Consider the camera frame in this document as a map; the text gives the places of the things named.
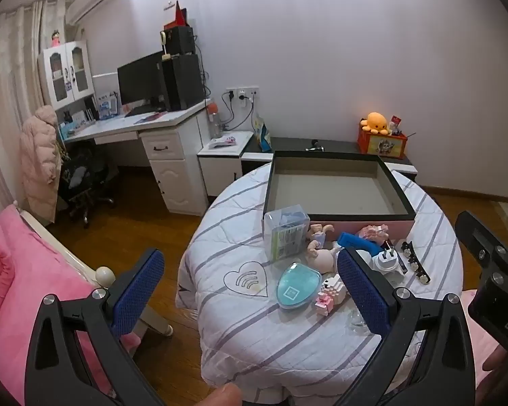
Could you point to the blue snack bag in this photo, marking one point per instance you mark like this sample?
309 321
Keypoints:
262 135

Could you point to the small red white toy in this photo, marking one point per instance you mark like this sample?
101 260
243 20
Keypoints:
395 123

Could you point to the red triangular box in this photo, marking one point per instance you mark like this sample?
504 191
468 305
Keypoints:
178 15

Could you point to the person's left hand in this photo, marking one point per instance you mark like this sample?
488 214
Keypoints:
223 395

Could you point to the teal oval case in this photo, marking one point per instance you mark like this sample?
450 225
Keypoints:
298 285

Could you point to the orange octopus plush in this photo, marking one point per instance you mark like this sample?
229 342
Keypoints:
376 122

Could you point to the pink bed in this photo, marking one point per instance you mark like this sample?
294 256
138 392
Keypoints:
17 270

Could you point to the pink puffer jacket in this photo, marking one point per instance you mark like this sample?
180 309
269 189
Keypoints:
40 165

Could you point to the orange-capped clear bottle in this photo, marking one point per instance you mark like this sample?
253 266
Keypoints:
214 120

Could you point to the black office chair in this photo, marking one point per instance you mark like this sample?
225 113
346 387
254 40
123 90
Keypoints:
84 177

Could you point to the white desk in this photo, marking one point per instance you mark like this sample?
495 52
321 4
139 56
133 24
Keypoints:
169 160

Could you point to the white nightstand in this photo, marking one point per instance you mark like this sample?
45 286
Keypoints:
220 165

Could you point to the clear container with blue cloth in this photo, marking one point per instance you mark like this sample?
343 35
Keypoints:
285 232

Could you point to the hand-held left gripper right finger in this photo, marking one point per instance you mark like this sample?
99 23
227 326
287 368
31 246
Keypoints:
364 292

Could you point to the small pink figurine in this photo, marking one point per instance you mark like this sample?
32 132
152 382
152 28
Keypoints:
56 39

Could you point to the purple mouse pad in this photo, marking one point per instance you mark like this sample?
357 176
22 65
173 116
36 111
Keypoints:
149 117

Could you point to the small baby doll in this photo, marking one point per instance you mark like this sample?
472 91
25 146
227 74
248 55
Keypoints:
321 258

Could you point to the black computer tower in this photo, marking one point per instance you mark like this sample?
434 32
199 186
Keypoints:
184 80

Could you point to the pink white block figure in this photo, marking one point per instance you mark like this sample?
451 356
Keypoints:
330 294

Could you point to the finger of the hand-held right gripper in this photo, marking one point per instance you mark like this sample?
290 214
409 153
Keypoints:
476 232

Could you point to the blue plastic bar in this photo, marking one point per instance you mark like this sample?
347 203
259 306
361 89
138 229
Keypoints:
360 243

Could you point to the small black dumbbell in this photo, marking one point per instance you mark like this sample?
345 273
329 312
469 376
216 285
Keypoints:
315 148

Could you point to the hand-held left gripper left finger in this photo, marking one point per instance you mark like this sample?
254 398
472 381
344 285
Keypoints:
137 292

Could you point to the black speaker box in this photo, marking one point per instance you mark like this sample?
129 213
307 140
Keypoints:
180 40

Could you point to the cream curtain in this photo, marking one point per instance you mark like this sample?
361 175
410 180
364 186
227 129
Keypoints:
4 72

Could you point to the black computer monitor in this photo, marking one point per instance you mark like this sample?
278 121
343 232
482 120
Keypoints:
139 78

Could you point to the white wall socket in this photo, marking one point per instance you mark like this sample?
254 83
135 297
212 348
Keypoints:
242 92

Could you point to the black hair clip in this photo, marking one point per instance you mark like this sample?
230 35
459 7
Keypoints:
415 260

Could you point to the person's right hand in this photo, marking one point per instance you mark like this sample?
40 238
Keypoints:
497 363

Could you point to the red printed storage box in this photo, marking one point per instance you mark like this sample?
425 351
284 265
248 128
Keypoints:
383 146

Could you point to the large black-rimmed cardboard box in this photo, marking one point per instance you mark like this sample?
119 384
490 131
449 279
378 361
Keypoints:
330 190

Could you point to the white plug adapter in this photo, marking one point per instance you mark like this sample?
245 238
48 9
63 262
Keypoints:
385 262

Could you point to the plastic packet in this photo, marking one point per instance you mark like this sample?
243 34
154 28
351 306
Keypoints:
223 141

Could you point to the black white low cabinet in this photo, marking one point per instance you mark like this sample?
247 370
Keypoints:
343 146

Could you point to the pink striped bundle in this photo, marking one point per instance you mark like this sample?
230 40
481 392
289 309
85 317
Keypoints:
372 232

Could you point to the white glass-door cabinet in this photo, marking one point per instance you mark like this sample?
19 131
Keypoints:
65 74

